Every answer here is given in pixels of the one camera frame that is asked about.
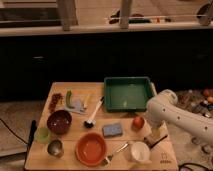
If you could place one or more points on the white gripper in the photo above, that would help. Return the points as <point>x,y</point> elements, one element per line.
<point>156,130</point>

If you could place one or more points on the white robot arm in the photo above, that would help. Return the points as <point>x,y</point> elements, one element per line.
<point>162,107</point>

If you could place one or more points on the orange bowl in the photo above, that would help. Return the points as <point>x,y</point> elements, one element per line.
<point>91,149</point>

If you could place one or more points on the purple bowl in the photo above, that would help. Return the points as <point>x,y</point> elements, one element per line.
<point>59,122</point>

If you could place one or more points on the white cup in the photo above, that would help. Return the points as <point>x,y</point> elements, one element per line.
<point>140,152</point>

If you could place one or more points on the blue sponge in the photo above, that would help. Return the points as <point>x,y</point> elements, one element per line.
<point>112,130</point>

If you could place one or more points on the green plastic tray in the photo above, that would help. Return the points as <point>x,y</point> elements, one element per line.
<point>127,94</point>

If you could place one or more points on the metal fork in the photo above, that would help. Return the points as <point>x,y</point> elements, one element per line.
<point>109,158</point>

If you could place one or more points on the yellow stick toy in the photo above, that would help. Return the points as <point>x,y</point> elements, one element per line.
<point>86,100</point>

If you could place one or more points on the grey blue cloth piece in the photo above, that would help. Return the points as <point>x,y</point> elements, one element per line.
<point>77,107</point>

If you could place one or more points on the green pepper toy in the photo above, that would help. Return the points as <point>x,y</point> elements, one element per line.
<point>68,99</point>

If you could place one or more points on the metal cup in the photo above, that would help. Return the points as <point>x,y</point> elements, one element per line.
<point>55,148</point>

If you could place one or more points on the red chili strip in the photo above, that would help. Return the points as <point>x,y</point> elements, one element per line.
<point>56,97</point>

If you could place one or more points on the light green cup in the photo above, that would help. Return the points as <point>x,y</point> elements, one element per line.
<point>42,135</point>

